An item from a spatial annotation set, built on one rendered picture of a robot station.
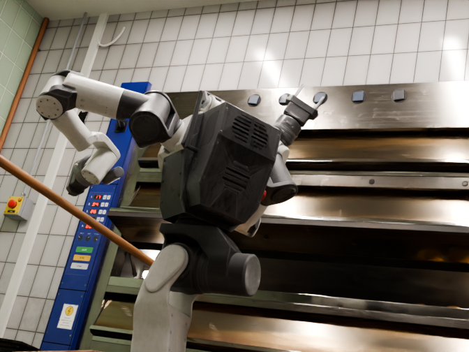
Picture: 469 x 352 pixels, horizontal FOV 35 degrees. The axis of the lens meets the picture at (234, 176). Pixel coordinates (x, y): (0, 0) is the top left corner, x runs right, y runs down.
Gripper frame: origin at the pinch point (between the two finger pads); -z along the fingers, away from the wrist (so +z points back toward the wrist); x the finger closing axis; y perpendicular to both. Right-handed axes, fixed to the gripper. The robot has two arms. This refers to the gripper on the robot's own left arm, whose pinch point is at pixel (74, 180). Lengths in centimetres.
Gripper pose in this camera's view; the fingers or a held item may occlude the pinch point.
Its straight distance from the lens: 250.5
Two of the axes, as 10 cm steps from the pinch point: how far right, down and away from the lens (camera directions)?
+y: 8.2, 3.9, 4.2
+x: -2.2, 8.9, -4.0
